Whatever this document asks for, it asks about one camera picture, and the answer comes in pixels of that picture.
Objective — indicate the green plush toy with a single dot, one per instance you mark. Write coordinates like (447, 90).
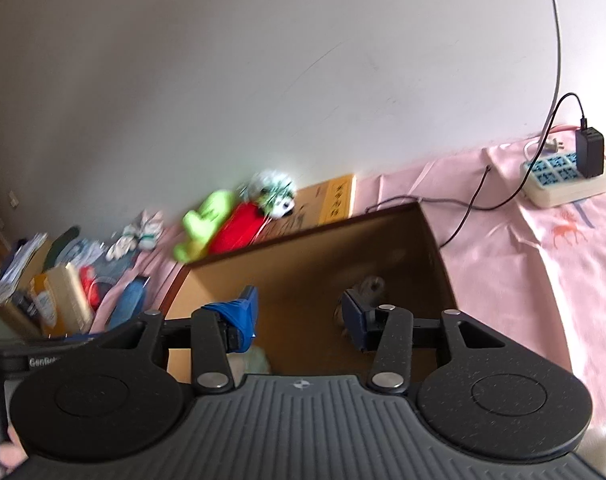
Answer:
(203, 222)

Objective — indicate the white knitted socks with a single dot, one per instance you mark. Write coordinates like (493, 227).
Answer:
(135, 235)

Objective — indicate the person's left hand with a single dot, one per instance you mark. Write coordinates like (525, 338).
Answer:
(9, 452)

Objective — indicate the blue jeans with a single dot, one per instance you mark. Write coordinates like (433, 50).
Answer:
(129, 305)

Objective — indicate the white and green plush ball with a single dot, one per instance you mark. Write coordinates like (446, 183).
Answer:
(274, 192)

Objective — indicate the tan printed carton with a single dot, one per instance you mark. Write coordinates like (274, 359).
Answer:
(328, 200)

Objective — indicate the pale green soft toy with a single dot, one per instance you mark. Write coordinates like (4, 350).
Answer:
(253, 360)

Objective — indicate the pink bedsheet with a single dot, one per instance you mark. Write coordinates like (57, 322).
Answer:
(533, 285)

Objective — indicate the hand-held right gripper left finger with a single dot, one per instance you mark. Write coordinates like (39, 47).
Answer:
(244, 312)

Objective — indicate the cardboard box with papers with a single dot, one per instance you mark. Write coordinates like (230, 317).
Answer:
(43, 290)

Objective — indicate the red cloth item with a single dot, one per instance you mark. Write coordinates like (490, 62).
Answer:
(235, 232)

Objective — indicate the brown cardboard box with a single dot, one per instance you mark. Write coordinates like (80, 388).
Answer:
(303, 280)

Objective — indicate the white power strip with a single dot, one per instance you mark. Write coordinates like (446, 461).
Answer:
(565, 185)

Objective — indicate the black charger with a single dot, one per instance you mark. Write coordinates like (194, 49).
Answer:
(590, 152)

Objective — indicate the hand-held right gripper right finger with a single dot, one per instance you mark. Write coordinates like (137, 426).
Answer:
(354, 312)

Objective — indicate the grey plush toy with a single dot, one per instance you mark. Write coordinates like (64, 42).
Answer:
(370, 287)

